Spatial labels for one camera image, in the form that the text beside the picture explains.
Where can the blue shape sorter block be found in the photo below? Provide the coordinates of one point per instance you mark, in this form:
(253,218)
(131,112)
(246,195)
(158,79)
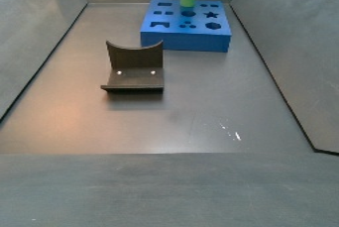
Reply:
(195,28)

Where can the black curved holder bracket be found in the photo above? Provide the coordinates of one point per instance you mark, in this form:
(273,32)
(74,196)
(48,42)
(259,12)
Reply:
(137,68)

